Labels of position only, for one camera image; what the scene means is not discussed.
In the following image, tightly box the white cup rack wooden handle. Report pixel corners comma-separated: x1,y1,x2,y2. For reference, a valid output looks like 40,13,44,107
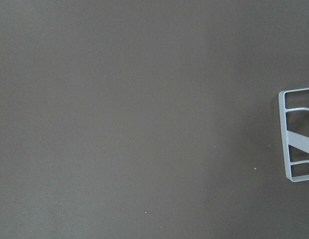
278,88,309,183

